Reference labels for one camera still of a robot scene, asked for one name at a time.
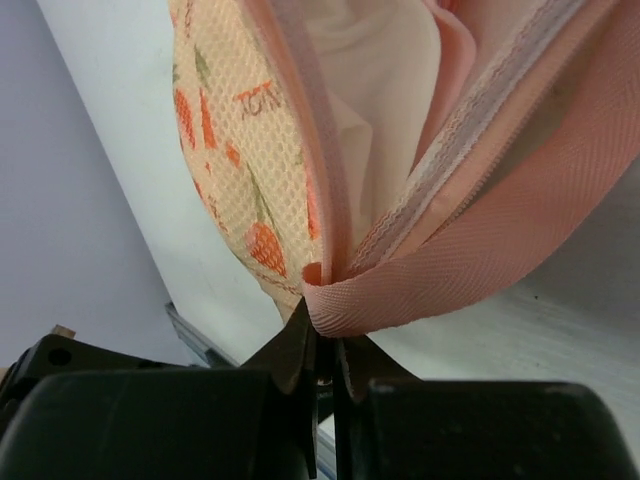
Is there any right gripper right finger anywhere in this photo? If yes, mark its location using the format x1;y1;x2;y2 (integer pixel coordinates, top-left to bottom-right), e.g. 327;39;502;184
333;336;639;479

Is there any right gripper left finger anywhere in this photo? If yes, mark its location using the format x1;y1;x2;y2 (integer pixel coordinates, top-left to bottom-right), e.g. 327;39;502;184
1;303;318;479

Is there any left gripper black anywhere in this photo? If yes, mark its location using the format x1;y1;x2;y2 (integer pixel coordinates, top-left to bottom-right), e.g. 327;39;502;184
1;334;240;430

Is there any floral mesh laundry bag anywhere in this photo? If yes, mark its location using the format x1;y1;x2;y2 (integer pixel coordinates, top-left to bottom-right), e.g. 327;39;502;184
169;1;639;337

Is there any pink bra inside bag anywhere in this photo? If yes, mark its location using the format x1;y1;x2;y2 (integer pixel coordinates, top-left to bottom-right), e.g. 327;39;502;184
301;1;476;242

